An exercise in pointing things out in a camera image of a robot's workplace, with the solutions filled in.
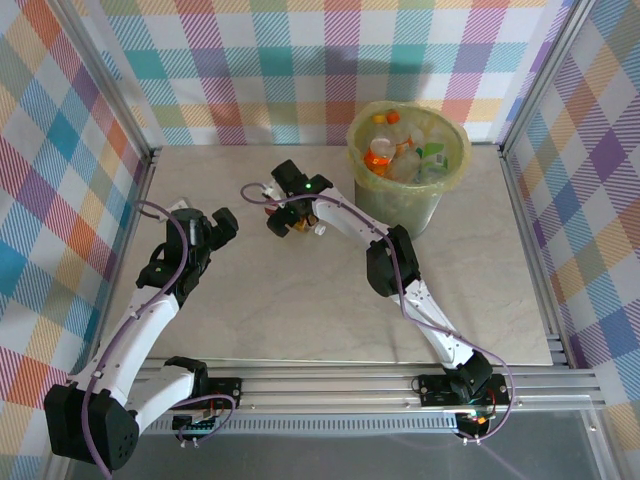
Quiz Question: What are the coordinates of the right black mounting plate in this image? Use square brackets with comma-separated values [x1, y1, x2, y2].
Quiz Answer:
[417, 373, 511, 407]

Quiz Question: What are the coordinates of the yellow plastic bin liner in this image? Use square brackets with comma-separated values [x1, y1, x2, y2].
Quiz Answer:
[347, 99, 472, 194]

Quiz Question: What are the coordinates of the aluminium base rail beam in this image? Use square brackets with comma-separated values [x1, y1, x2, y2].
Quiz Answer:
[117, 364, 604, 419]

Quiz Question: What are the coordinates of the aluminium upright frame post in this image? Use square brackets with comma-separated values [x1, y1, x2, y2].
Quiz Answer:
[49, 0, 164, 169]
[502, 0, 601, 149]

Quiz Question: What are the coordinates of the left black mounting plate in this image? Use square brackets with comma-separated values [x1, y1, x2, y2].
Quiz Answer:
[207, 378, 245, 407]

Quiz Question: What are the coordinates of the grey metal bin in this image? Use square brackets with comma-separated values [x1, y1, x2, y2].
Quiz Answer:
[353, 182, 446, 240]

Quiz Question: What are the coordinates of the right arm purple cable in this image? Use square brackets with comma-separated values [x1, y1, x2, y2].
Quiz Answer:
[240, 182, 515, 444]

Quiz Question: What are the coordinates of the brown tea bottle red cap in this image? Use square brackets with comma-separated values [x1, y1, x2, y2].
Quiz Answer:
[266, 207, 315, 236]

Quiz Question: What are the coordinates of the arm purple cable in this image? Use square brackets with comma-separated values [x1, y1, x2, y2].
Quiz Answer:
[240, 182, 515, 444]
[82, 199, 236, 471]

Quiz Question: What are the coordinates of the left green circuit board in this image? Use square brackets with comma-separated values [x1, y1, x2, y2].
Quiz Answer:
[172, 414, 221, 434]

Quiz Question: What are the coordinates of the right green circuit board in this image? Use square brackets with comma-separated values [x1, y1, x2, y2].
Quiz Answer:
[457, 412, 494, 431]

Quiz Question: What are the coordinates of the colourful checked backdrop cloth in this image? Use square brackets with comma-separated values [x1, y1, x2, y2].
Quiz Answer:
[0, 0, 151, 461]
[64, 0, 586, 149]
[504, 0, 640, 406]

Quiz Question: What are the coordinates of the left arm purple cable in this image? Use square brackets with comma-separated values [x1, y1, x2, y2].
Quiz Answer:
[82, 199, 236, 471]

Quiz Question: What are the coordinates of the slotted metal cable duct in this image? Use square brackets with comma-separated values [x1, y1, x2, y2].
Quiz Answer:
[122, 418, 461, 435]

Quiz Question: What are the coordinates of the black mounting plate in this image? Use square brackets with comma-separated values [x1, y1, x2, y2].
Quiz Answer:
[207, 378, 245, 407]
[417, 373, 511, 407]

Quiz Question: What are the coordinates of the green circuit board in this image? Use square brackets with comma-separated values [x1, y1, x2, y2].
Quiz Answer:
[172, 414, 221, 434]
[457, 412, 494, 431]

